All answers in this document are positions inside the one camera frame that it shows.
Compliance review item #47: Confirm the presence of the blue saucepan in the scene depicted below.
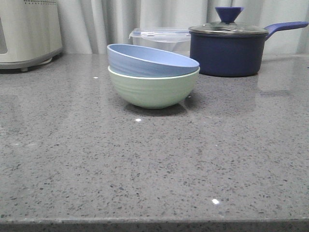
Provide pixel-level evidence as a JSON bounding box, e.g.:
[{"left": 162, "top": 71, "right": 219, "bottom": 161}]
[{"left": 189, "top": 21, "right": 309, "bottom": 77}]

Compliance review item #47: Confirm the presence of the blue bowl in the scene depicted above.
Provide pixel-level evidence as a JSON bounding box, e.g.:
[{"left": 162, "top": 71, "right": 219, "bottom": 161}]
[{"left": 107, "top": 43, "right": 199, "bottom": 77}]

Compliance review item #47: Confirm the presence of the white curtain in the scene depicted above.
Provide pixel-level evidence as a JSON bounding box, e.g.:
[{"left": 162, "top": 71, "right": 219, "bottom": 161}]
[{"left": 57, "top": 0, "right": 309, "bottom": 54}]

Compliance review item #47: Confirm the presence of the green bowl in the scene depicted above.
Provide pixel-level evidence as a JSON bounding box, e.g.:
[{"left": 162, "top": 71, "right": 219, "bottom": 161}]
[{"left": 108, "top": 68, "right": 199, "bottom": 109}]

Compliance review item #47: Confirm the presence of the glass pot lid blue knob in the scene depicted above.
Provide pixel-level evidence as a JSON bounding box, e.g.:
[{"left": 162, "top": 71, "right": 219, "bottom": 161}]
[{"left": 189, "top": 7, "right": 268, "bottom": 35}]

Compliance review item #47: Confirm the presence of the cream toaster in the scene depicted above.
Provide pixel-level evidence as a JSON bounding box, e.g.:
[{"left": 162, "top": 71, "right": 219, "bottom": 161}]
[{"left": 0, "top": 0, "right": 63, "bottom": 71}]

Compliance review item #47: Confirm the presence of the clear plastic food container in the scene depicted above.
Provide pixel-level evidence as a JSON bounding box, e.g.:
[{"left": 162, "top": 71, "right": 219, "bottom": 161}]
[{"left": 129, "top": 27, "right": 191, "bottom": 57}]

